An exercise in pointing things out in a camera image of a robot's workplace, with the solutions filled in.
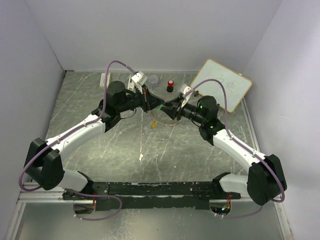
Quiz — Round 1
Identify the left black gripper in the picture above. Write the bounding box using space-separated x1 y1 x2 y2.
117 84 165 113

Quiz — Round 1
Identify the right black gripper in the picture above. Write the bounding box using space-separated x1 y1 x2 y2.
160 96 206 125

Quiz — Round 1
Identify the metal disc with keyrings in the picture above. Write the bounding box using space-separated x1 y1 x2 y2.
150 109 178 127

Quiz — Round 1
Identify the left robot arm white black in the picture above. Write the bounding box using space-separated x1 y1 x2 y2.
24 81 164 200

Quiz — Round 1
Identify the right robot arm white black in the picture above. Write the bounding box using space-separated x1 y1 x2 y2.
161 96 287 206

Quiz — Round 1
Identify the red black stamp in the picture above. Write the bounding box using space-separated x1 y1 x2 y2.
166 80 174 93

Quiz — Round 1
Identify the clear jar of paperclips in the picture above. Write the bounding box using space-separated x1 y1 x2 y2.
148 75 159 88

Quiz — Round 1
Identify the white stapler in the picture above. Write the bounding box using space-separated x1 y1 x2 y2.
127 76 135 91

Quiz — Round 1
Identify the green white staples box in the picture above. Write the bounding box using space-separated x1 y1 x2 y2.
99 72 111 88

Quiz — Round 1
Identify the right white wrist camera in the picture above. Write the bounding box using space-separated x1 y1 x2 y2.
180 84 194 108

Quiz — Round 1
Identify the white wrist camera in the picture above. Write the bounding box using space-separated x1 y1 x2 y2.
180 84 194 108
130 71 148 93

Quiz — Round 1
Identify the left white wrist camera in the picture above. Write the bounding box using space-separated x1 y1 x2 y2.
130 71 148 93

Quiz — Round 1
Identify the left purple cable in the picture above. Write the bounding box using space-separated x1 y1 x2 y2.
19 59 136 221

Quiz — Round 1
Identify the purple cable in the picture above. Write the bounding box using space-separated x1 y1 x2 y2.
183 79 286 219
19 59 136 221

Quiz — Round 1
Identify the small whiteboard yellow frame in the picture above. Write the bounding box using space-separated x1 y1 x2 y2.
190 59 253 113

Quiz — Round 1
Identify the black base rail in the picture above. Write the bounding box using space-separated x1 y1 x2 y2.
62 181 242 212

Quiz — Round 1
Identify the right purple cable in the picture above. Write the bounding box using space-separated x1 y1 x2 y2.
183 79 286 219

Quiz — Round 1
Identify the aluminium frame rail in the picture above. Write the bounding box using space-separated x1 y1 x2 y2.
17 187 74 203

